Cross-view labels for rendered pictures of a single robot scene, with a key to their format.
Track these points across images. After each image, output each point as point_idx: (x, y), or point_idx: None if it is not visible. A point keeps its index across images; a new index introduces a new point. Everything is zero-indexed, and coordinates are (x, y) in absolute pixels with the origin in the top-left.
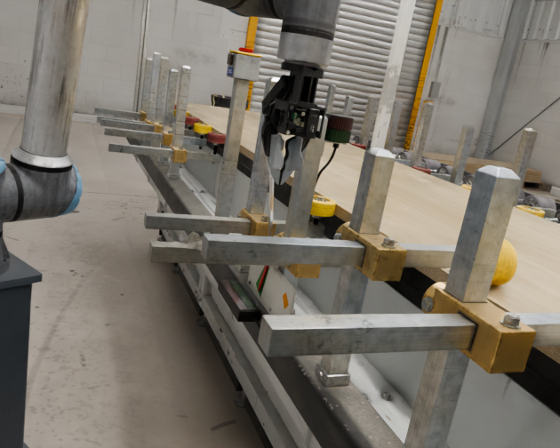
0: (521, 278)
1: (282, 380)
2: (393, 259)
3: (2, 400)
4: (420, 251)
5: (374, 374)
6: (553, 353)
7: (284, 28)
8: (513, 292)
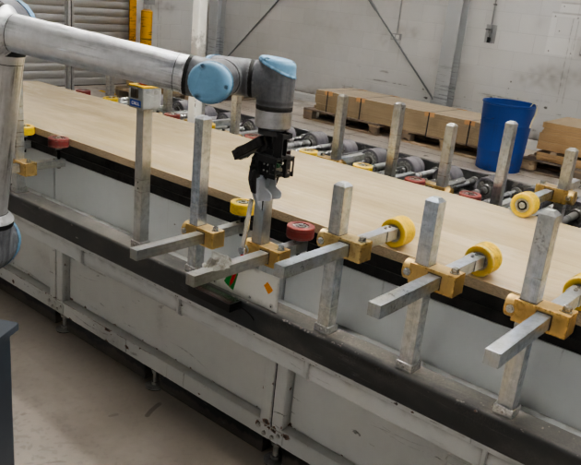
0: None
1: (282, 342)
2: (367, 248)
3: (2, 445)
4: (371, 237)
5: None
6: None
7: (263, 109)
8: (414, 246)
